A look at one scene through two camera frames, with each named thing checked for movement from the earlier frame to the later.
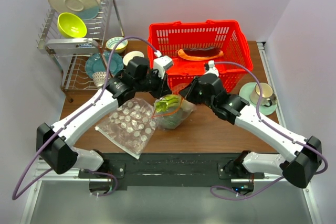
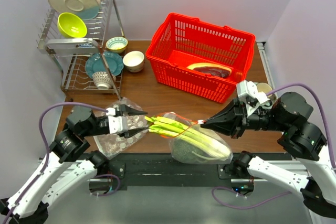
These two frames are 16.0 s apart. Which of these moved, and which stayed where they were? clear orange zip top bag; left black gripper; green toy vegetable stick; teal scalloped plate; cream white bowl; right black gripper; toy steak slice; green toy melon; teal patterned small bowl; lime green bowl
Moved: left black gripper; green toy melon; green toy vegetable stick; right black gripper; clear orange zip top bag; toy steak slice
Stayed: teal patterned small bowl; lime green bowl; cream white bowl; teal scalloped plate
